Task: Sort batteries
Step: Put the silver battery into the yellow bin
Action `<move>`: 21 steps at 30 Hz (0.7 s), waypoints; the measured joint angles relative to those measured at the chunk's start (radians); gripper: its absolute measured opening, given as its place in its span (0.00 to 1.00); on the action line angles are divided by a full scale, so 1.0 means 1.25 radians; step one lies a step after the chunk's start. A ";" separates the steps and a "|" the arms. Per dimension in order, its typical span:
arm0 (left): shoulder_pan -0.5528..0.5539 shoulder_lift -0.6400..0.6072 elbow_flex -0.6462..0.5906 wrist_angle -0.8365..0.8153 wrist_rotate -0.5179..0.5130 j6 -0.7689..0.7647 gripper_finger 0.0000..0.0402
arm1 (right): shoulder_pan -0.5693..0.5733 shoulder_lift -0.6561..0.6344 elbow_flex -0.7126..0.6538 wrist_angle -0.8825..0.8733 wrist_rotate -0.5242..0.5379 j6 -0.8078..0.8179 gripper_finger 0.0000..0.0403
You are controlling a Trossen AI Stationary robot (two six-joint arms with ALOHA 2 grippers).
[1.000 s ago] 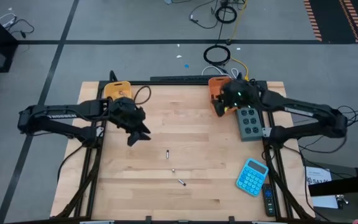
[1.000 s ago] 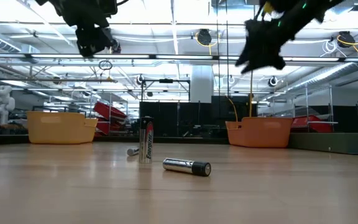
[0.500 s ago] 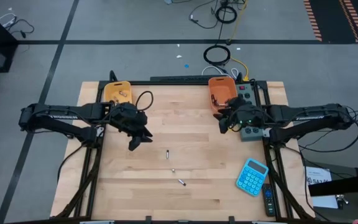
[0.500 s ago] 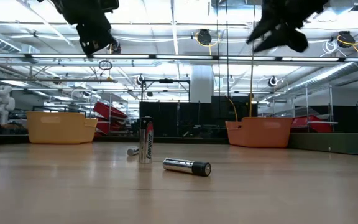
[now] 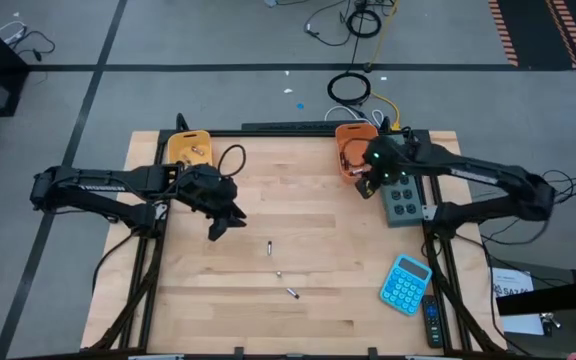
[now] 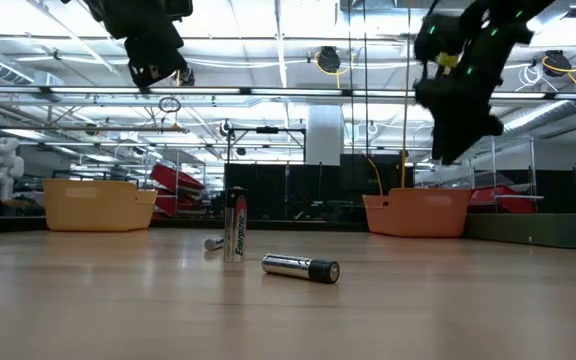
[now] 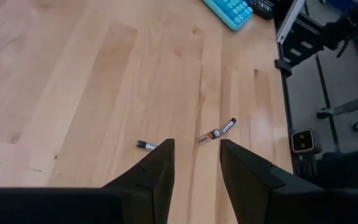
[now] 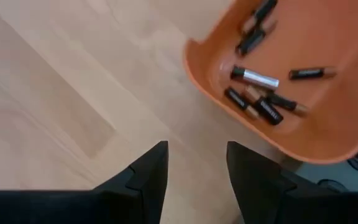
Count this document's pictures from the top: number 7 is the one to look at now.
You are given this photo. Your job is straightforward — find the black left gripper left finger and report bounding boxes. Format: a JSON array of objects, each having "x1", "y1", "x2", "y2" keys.
[{"x1": 0, "y1": 138, "x2": 176, "y2": 224}]

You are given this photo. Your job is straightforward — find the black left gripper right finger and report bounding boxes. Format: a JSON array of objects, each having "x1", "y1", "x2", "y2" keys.
[{"x1": 219, "y1": 138, "x2": 358, "y2": 224}]

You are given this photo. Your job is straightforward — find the silver Energizer AA battery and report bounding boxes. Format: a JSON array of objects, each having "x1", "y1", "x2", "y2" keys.
[
  {"x1": 197, "y1": 129, "x2": 223, "y2": 144},
  {"x1": 136, "y1": 140, "x2": 158, "y2": 152}
]

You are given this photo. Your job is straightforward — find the silver Energizer AAA battery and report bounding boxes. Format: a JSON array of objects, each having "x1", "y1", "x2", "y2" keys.
[{"x1": 221, "y1": 117, "x2": 237, "y2": 134}]

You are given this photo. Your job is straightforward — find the office chair base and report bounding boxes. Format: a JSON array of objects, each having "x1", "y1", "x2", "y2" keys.
[{"x1": 316, "y1": 93, "x2": 358, "y2": 133}]

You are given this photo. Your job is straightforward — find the light blue calculator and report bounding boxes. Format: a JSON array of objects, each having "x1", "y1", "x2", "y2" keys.
[{"x1": 202, "y1": 0, "x2": 254, "y2": 32}]

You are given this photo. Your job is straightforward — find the small black depth camera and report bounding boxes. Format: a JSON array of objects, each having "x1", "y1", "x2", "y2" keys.
[{"x1": 290, "y1": 128, "x2": 316, "y2": 154}]

